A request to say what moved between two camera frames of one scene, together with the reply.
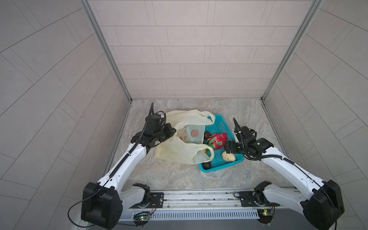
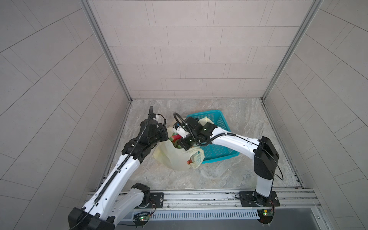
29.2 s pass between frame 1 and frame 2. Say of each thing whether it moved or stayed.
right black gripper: moved
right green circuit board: stayed
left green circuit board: stayed
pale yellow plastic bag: moved
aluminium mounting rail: stayed
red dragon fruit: moved
